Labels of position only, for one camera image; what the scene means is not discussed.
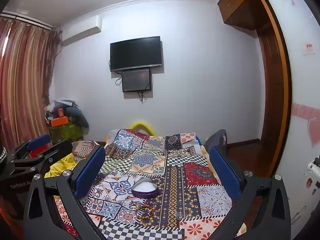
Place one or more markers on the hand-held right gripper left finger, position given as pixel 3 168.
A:
pixel 90 170

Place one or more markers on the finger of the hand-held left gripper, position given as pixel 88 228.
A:
pixel 57 150
pixel 37 140

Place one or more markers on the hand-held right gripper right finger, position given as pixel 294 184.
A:
pixel 225 172

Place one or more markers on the purple heart-shaped jewelry box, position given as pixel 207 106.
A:
pixel 145 188

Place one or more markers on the yellow cloth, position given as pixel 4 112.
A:
pixel 61 165

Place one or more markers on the green patterned cloth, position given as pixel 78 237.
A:
pixel 67 132

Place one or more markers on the brown striped pillow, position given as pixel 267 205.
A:
pixel 83 148

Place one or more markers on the large orange box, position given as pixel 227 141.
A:
pixel 58 122

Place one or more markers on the dark blue bag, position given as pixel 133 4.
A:
pixel 217 140

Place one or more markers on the small orange box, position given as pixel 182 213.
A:
pixel 60 112

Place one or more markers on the dark grey cloth bundle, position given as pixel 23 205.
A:
pixel 78 116

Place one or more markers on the colourful patchwork blanket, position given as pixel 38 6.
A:
pixel 175 180

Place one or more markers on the striped red curtain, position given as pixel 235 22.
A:
pixel 22 80

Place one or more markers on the yellow foam tube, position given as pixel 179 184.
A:
pixel 141 123

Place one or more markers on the white plastic object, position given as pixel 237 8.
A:
pixel 312 177

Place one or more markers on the brown wooden wardrobe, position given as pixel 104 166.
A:
pixel 272 92

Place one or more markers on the white air conditioner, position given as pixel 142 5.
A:
pixel 81 31

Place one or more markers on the pink heart wall decal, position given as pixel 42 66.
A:
pixel 312 130

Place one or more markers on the small black wall monitor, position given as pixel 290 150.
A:
pixel 136 80

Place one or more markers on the white curtain rail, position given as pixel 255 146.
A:
pixel 27 20

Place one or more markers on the black wall television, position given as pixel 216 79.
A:
pixel 136 53

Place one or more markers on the red and white wall sticker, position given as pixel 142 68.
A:
pixel 309 48

